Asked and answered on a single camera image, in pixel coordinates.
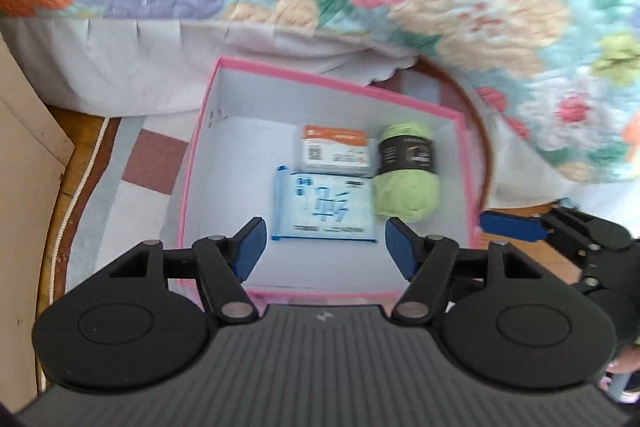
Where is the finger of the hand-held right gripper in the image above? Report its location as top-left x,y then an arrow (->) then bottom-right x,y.
479,204 -> 632,251

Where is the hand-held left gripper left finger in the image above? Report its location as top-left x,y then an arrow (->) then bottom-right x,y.
107,216 -> 266,326

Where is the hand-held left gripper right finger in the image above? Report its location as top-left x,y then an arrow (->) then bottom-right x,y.
384,216 -> 545,326

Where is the green yarn ball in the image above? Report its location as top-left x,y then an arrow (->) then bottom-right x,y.
372,123 -> 443,224

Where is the blue wet wipes pack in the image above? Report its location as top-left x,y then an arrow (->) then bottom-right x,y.
271,165 -> 379,244

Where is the pink cardboard box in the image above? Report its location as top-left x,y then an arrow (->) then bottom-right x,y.
177,56 -> 483,303

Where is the orange label tissue pack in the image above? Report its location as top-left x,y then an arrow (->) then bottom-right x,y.
298,124 -> 376,178

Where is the person's right hand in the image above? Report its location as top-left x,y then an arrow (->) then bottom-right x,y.
611,347 -> 640,378

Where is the checkered round rug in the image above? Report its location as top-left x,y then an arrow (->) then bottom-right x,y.
36,56 -> 496,308

